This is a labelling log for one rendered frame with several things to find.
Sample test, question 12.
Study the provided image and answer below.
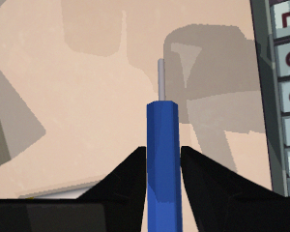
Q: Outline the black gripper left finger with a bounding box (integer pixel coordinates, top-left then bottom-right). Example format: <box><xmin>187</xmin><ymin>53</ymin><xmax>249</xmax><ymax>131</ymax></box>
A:
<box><xmin>0</xmin><ymin>146</ymin><xmax>147</xmax><ymax>232</ymax></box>

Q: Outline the blue stylus with grey tip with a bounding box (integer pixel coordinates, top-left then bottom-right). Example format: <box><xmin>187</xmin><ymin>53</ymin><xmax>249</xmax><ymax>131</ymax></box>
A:
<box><xmin>147</xmin><ymin>58</ymin><xmax>183</xmax><ymax>232</ymax></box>

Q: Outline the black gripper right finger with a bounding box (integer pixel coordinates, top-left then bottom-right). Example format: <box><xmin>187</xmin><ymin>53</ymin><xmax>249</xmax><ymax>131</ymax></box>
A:
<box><xmin>180</xmin><ymin>146</ymin><xmax>290</xmax><ymax>232</ymax></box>

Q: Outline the grey letter keyboard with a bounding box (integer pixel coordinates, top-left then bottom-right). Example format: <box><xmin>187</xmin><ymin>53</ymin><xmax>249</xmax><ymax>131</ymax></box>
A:
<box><xmin>250</xmin><ymin>0</ymin><xmax>290</xmax><ymax>197</ymax></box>

